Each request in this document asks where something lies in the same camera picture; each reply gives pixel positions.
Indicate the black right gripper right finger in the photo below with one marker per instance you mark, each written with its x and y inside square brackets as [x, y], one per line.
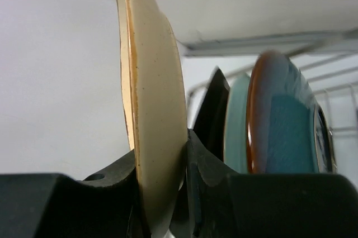
[211, 212]

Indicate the metal wire dish rack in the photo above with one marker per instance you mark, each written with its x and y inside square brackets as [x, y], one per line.
[326, 60]

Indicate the dark teal round plate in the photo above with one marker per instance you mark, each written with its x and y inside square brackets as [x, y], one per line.
[280, 118]

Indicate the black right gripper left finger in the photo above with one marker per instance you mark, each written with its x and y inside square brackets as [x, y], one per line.
[119, 184]

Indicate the dark teal square plate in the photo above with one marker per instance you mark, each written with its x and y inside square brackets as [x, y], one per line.
[323, 143]

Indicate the light blue flower plate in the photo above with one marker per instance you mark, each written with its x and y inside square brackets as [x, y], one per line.
[234, 152]

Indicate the brown square plate black rim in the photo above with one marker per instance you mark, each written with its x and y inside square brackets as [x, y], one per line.
[210, 120]

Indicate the beige plate with orange leaves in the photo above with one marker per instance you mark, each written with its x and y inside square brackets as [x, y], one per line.
[155, 109]

